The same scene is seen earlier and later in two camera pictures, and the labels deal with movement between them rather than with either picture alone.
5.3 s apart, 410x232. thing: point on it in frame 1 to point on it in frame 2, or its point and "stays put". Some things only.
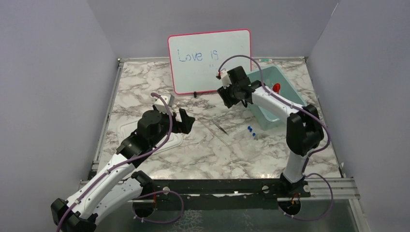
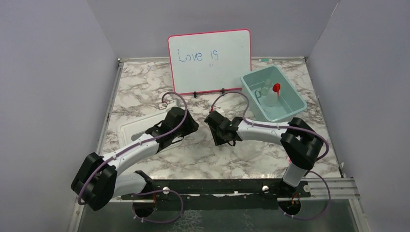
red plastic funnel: [276, 88] stays put
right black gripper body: [229, 95] to [218, 138]
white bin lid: [124, 129] stays put
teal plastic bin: [272, 75] stays put
